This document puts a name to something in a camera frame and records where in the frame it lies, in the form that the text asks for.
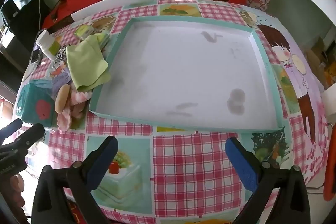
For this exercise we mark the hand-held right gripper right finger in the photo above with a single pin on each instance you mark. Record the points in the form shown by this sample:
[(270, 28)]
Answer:
[(241, 163)]

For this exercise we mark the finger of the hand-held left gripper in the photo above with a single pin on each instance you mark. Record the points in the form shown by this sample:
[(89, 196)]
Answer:
[(11, 128), (29, 134)]

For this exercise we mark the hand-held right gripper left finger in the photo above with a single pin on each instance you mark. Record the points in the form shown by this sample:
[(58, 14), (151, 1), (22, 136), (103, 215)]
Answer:
[(105, 161)]

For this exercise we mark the pink and white fluffy towel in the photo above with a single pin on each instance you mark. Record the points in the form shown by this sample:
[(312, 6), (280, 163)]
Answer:
[(71, 113)]

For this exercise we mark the beige oval sponge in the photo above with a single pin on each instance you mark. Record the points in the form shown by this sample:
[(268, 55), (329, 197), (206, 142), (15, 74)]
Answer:
[(62, 98)]

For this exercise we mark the leopard print scrunchie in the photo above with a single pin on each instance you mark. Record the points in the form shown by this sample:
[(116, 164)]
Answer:
[(61, 54)]

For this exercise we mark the light green cloth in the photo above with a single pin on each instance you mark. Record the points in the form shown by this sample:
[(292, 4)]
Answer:
[(85, 64)]

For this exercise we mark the shallow teal cardboard tray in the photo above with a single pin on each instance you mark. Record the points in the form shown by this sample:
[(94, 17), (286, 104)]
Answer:
[(183, 69)]

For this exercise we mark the thick green tissue pack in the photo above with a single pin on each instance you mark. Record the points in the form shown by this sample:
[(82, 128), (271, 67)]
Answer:
[(83, 32)]

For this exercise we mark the person's left hand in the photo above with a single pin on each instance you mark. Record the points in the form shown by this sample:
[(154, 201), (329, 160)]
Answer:
[(17, 184)]

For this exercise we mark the teal tissue box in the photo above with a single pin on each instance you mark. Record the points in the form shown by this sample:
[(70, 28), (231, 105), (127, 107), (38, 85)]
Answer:
[(36, 106)]

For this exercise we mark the pink checkered printed tablecloth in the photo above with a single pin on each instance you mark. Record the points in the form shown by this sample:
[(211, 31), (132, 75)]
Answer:
[(183, 161)]

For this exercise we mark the smartphone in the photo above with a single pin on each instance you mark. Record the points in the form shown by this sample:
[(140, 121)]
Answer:
[(37, 56)]

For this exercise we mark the orange chair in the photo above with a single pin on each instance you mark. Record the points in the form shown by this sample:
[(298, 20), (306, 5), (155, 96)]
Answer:
[(330, 166)]

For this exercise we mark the white plastic bottle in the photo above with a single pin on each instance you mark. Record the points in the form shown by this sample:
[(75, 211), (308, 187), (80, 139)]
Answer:
[(47, 44)]

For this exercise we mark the cardboard boxes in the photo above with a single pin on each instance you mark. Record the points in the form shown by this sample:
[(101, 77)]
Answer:
[(321, 61)]

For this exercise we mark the white panel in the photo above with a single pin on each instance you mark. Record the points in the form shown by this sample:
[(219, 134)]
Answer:
[(113, 3)]

